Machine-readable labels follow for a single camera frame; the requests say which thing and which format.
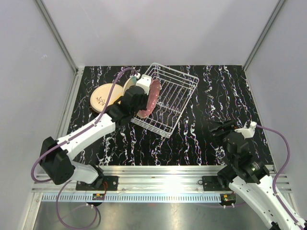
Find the blue cream branch plate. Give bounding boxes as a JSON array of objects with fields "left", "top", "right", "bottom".
[{"left": 122, "top": 76, "right": 138, "bottom": 95}]

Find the pink scalloped plate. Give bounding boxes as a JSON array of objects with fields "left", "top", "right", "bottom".
[{"left": 137, "top": 80, "right": 161, "bottom": 118}]

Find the white wire dish rack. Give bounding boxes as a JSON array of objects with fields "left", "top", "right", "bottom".
[{"left": 131, "top": 63, "right": 199, "bottom": 138}]

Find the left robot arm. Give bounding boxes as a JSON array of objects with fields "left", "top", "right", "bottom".
[{"left": 39, "top": 86, "right": 150, "bottom": 190}]

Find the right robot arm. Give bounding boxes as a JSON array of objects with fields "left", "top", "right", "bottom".
[{"left": 210, "top": 120, "right": 307, "bottom": 230}]

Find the orange cream branch plate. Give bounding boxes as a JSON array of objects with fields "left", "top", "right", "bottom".
[{"left": 90, "top": 83, "right": 123, "bottom": 113}]

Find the black marble pattern mat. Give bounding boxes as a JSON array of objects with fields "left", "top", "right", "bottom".
[{"left": 75, "top": 65, "right": 260, "bottom": 166}]

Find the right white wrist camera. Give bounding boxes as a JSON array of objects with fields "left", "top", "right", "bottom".
[{"left": 235, "top": 121, "right": 257, "bottom": 139}]

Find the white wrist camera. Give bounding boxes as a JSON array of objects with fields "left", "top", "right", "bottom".
[
  {"left": 136, "top": 74, "right": 152, "bottom": 95},
  {"left": 235, "top": 121, "right": 257, "bottom": 139}
]

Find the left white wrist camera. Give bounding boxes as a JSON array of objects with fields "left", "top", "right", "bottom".
[{"left": 136, "top": 74, "right": 152, "bottom": 95}]

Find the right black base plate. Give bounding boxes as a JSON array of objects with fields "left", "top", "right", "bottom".
[{"left": 201, "top": 175, "right": 234, "bottom": 191}]

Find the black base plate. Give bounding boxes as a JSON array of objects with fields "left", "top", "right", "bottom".
[
  {"left": 201, "top": 175, "right": 234, "bottom": 191},
  {"left": 75, "top": 175, "right": 119, "bottom": 191}
]

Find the left aluminium frame post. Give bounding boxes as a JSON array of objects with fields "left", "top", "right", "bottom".
[{"left": 34, "top": 0, "right": 79, "bottom": 75}]

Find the aluminium frame post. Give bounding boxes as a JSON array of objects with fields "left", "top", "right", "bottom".
[
  {"left": 243, "top": 0, "right": 287, "bottom": 71},
  {"left": 34, "top": 0, "right": 79, "bottom": 75}
]

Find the aluminium mounting rail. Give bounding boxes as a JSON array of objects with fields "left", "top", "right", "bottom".
[{"left": 31, "top": 165, "right": 292, "bottom": 192}]

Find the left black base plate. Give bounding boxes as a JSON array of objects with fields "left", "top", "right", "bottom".
[{"left": 75, "top": 175, "right": 119, "bottom": 191}]

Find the white slotted cable duct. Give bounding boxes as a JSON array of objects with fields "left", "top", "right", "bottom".
[{"left": 42, "top": 193, "right": 221, "bottom": 203}]

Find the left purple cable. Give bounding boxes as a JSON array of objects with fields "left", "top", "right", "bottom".
[{"left": 30, "top": 67, "right": 140, "bottom": 227}]

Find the right aluminium frame post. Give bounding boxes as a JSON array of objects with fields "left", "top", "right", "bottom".
[{"left": 243, "top": 0, "right": 287, "bottom": 71}]

